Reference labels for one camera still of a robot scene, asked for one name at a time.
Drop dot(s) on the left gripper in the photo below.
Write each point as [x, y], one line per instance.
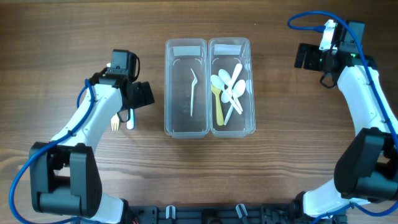
[145, 94]

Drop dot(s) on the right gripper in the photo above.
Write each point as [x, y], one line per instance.
[309, 63]

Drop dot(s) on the white plastic fork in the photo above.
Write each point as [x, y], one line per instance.
[130, 122]

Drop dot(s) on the white side-lying fork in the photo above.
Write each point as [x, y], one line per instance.
[194, 82]

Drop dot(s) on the white plastic spoon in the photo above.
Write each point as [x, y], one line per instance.
[219, 83]
[224, 75]

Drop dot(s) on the short white spoon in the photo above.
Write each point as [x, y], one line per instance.
[236, 72]

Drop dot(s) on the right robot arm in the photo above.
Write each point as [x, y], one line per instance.
[365, 176]

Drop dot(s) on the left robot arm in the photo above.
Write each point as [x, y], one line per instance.
[64, 177]

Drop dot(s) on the left clear plastic container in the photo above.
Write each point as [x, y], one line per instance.
[180, 56]

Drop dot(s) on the clear plastic container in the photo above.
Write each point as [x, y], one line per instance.
[180, 56]
[225, 53]

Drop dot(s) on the right clear plastic container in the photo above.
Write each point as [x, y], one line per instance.
[225, 53]

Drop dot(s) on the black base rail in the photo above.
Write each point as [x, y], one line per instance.
[261, 214]

